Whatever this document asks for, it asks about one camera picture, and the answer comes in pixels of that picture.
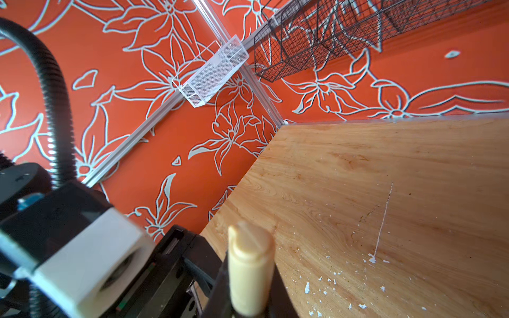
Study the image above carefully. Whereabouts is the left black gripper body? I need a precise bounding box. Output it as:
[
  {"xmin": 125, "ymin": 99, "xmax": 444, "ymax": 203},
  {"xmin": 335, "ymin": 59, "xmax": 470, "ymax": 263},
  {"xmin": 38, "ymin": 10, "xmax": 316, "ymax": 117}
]
[{"xmin": 102, "ymin": 225, "xmax": 223, "ymax": 317}]

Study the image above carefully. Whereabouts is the beige pen cap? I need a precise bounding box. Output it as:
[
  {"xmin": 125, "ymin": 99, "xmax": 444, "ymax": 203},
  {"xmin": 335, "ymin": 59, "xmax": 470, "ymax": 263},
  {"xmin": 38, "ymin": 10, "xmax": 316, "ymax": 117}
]
[{"xmin": 227, "ymin": 221, "xmax": 275, "ymax": 317}]

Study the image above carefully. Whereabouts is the black wire basket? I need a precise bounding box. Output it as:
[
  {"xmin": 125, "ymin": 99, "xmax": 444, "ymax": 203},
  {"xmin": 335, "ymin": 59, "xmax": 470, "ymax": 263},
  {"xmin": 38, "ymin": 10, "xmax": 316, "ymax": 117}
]
[{"xmin": 252, "ymin": 0, "xmax": 483, "ymax": 82}]

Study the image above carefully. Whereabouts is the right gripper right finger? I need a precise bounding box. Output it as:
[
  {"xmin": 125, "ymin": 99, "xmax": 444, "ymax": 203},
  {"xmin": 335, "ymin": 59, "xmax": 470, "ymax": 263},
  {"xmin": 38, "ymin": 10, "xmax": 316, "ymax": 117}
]
[{"xmin": 268, "ymin": 266, "xmax": 299, "ymax": 318}]

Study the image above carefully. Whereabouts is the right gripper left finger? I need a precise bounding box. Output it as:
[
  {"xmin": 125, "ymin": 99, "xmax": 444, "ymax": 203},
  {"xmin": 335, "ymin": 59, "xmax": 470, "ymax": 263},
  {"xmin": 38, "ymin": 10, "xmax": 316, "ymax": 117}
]
[{"xmin": 201, "ymin": 254, "xmax": 233, "ymax": 318}]

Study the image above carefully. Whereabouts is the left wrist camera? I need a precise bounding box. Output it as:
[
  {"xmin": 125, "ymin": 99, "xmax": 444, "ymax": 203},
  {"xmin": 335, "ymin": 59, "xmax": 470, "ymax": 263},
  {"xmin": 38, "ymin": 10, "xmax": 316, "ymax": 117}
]
[{"xmin": 1, "ymin": 181, "xmax": 155, "ymax": 317}]

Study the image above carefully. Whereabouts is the clear plastic bin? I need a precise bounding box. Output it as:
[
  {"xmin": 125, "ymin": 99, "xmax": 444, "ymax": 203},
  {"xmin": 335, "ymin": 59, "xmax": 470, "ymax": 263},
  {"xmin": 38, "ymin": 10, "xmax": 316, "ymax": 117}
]
[{"xmin": 178, "ymin": 35, "xmax": 249, "ymax": 108}]

